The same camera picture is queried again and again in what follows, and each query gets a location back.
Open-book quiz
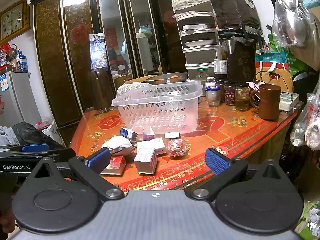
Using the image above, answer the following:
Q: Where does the white power strip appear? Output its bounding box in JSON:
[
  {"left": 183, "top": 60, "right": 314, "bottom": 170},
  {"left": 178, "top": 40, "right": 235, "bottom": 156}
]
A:
[{"left": 279, "top": 91, "right": 300, "bottom": 112}]

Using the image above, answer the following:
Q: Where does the red printed box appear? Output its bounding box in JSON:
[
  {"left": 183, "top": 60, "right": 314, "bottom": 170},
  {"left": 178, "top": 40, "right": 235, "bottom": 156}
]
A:
[{"left": 212, "top": 145, "right": 230, "bottom": 159}]

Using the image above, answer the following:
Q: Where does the white mesh food cover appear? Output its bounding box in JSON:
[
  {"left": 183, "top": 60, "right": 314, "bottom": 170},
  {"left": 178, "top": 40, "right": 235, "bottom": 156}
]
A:
[{"left": 117, "top": 82, "right": 151, "bottom": 98}]

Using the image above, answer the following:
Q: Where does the white carton box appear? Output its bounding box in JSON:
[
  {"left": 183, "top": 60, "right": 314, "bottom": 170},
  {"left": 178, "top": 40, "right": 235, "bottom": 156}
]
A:
[{"left": 137, "top": 138, "right": 166, "bottom": 155}]

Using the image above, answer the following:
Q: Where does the plastic bag with metal bowls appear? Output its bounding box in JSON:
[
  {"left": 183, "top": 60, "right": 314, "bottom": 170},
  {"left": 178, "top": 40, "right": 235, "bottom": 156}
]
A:
[{"left": 272, "top": 0, "right": 316, "bottom": 47}]

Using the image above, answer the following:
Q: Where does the white pouch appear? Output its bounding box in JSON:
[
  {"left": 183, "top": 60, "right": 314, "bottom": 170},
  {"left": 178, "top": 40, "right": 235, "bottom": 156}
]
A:
[{"left": 101, "top": 135, "right": 132, "bottom": 152}]

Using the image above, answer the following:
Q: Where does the red cigarette box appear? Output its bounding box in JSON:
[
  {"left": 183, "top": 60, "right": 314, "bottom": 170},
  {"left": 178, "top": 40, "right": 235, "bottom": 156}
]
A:
[{"left": 100, "top": 155, "right": 127, "bottom": 176}]

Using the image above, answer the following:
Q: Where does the red printed table cover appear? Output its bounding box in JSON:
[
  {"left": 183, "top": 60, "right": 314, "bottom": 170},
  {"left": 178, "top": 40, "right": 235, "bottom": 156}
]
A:
[{"left": 71, "top": 97, "right": 304, "bottom": 193}]

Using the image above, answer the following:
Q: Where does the white plate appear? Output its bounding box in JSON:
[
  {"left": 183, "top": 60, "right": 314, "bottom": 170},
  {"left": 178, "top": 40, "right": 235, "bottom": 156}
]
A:
[{"left": 184, "top": 39, "right": 216, "bottom": 48}]

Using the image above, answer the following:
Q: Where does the green shopping bag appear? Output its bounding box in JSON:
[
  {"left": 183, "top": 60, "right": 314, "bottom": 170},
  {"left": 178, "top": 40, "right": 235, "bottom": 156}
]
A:
[{"left": 267, "top": 34, "right": 310, "bottom": 74}]

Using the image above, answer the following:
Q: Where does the red candy ball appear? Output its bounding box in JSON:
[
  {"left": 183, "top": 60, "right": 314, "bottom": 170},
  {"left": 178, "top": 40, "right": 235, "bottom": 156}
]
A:
[{"left": 167, "top": 138, "right": 188, "bottom": 157}]

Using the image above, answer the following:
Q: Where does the purple and white box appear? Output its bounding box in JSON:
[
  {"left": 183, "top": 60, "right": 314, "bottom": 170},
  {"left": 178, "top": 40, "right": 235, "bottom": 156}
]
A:
[{"left": 142, "top": 125, "right": 156, "bottom": 142}]

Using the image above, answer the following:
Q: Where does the brown thermos jug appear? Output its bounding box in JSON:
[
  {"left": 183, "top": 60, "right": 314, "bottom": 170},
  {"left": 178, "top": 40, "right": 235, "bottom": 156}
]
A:
[{"left": 87, "top": 69, "right": 116, "bottom": 110}]

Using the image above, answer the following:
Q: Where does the white floor carton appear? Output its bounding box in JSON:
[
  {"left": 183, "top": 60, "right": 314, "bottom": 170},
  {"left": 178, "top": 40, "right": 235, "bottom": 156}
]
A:
[{"left": 37, "top": 121, "right": 62, "bottom": 143}]

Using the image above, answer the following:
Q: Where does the dark lacquered wardrobe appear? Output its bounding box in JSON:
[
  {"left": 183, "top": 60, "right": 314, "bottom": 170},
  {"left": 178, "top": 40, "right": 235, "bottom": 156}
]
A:
[{"left": 30, "top": 0, "right": 198, "bottom": 133}]

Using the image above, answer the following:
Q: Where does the clear plastic basket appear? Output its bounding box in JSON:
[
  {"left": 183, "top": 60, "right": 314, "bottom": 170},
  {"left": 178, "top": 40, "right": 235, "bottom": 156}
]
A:
[{"left": 112, "top": 81, "right": 203, "bottom": 134}]

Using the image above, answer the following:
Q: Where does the dark glass jar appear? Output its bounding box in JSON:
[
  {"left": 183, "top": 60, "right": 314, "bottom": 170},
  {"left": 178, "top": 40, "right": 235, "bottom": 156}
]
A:
[{"left": 216, "top": 79, "right": 225, "bottom": 102}]

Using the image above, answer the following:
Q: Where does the blue lid glass jar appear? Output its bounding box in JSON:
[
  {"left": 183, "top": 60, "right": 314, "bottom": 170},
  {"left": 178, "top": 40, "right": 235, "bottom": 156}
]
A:
[{"left": 205, "top": 85, "right": 221, "bottom": 107}]

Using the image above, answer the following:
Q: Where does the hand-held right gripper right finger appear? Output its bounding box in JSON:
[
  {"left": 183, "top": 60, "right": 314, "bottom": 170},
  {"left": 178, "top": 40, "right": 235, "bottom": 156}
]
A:
[{"left": 185, "top": 148, "right": 292, "bottom": 202}]

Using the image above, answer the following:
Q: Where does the blue and white box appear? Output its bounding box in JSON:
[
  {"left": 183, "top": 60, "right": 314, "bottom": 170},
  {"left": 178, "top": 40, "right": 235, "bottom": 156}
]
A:
[{"left": 120, "top": 127, "right": 139, "bottom": 142}]

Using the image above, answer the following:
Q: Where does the metal kettle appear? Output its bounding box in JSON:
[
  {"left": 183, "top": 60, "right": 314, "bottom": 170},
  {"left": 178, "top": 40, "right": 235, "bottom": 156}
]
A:
[{"left": 8, "top": 44, "right": 20, "bottom": 58}]

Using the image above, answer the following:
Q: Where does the brown cup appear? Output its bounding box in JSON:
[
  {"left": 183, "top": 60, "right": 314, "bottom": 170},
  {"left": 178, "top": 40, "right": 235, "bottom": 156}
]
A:
[{"left": 249, "top": 84, "right": 282, "bottom": 120}]

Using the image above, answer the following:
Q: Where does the round back wooden chair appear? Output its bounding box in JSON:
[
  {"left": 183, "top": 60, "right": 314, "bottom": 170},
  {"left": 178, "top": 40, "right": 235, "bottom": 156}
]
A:
[{"left": 255, "top": 66, "right": 294, "bottom": 93}]

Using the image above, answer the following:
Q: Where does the tiered mesh food rack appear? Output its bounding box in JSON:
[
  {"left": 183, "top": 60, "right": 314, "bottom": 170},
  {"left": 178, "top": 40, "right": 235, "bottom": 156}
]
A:
[{"left": 172, "top": 0, "right": 223, "bottom": 80}]

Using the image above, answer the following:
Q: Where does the jar with yellow liquid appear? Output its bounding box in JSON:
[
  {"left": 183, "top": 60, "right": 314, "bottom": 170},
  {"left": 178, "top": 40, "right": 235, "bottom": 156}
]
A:
[{"left": 235, "top": 82, "right": 250, "bottom": 111}]

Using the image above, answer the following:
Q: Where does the grey cloth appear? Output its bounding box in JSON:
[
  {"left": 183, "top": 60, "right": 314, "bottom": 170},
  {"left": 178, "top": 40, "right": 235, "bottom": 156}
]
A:
[{"left": 0, "top": 126, "right": 20, "bottom": 145}]

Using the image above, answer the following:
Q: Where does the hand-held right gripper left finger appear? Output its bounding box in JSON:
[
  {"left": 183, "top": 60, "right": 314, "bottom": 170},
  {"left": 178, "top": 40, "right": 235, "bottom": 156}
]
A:
[{"left": 25, "top": 147, "right": 125, "bottom": 202}]

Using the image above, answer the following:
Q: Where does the empty glass jar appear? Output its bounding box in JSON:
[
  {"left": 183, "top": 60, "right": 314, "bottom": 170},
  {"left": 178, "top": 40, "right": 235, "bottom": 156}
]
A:
[{"left": 196, "top": 69, "right": 210, "bottom": 86}]

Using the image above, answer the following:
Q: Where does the metal bowl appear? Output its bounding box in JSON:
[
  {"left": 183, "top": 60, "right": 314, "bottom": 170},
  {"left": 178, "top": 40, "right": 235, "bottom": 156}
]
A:
[{"left": 146, "top": 72, "right": 188, "bottom": 85}]

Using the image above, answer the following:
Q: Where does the white plastic bag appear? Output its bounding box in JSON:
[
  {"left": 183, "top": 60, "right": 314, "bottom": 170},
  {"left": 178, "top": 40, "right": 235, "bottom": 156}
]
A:
[{"left": 289, "top": 80, "right": 320, "bottom": 151}]

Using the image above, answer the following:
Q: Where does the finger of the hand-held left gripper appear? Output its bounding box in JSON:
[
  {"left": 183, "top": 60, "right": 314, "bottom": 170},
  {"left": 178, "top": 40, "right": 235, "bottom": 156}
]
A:
[
  {"left": 0, "top": 144, "right": 50, "bottom": 153},
  {"left": 0, "top": 148, "right": 76, "bottom": 164}
]

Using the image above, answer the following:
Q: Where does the framed wall clock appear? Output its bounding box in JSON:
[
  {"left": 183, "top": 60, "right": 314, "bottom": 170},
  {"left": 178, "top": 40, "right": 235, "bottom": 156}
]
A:
[{"left": 0, "top": 0, "right": 31, "bottom": 43}]

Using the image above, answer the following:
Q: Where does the red gift bag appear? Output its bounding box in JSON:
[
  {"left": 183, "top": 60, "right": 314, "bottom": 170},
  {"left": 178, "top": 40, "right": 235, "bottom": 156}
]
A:
[{"left": 255, "top": 60, "right": 289, "bottom": 80}]

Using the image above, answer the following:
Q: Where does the black bag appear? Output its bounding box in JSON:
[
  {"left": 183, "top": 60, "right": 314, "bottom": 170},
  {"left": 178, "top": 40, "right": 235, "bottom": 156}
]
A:
[{"left": 11, "top": 122, "right": 64, "bottom": 148}]

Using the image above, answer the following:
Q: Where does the purple label jar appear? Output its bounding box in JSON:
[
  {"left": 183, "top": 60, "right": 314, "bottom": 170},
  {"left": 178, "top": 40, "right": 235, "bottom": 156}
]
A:
[{"left": 224, "top": 80, "right": 237, "bottom": 106}]

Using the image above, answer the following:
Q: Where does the grey refrigerator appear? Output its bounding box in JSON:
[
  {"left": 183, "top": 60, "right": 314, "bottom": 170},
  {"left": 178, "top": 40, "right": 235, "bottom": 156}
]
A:
[{"left": 0, "top": 71, "right": 42, "bottom": 128}]

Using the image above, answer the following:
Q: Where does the blue label bottle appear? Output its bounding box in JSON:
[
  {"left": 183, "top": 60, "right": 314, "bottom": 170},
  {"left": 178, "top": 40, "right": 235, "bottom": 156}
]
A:
[{"left": 16, "top": 51, "right": 29, "bottom": 72}]

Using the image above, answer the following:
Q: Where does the silver box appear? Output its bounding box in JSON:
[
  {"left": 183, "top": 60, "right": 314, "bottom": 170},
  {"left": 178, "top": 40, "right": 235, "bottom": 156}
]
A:
[{"left": 133, "top": 147, "right": 158, "bottom": 175}]

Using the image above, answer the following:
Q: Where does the dark bottle with white label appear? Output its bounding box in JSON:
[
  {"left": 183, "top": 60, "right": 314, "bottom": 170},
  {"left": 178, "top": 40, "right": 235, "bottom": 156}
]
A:
[{"left": 214, "top": 59, "right": 228, "bottom": 79}]

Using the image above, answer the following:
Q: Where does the hanging printed packet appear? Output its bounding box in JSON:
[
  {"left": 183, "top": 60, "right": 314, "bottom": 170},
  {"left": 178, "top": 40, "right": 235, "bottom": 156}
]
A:
[{"left": 89, "top": 33, "right": 109, "bottom": 71}]

